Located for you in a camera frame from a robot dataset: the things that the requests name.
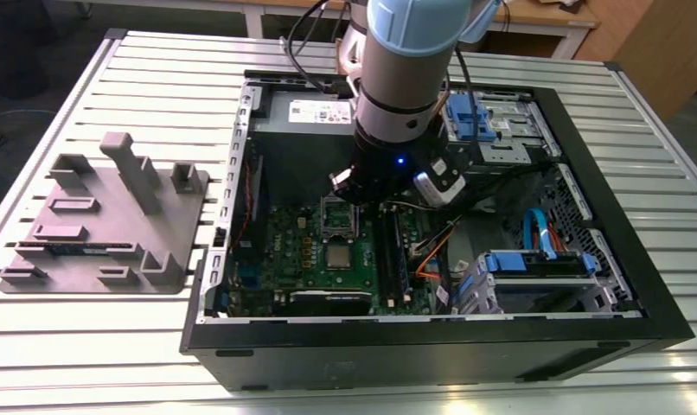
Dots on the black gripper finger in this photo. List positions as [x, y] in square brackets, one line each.
[339, 181]

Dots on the silver CPU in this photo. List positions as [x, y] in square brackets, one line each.
[339, 257]

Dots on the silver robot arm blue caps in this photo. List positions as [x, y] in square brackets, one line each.
[394, 95]

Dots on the CPU socket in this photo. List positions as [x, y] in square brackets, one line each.
[339, 270]

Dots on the grey power supply unit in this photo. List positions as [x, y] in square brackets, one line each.
[291, 160]

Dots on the green motherboard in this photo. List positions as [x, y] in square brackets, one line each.
[291, 242]

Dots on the RAM slot white clips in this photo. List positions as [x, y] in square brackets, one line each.
[387, 259]

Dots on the metal drive cage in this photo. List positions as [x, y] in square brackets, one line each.
[545, 281]
[510, 160]

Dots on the black graphics card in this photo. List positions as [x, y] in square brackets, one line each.
[324, 302]

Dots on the hard disk in blue carrier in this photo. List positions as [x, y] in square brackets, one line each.
[505, 263]

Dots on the grey parts rack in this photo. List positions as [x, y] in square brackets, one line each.
[117, 242]

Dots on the black PC case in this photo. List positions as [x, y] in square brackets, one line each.
[441, 354]

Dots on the black table corner cap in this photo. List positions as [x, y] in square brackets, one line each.
[116, 34]
[611, 65]

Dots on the RAM stick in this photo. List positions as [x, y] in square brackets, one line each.
[73, 250]

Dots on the wooden cabinet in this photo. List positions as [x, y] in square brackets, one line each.
[672, 43]

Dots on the blue plastic drive bracket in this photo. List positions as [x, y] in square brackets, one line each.
[482, 129]

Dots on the wooden desk white frame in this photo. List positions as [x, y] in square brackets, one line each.
[555, 17]

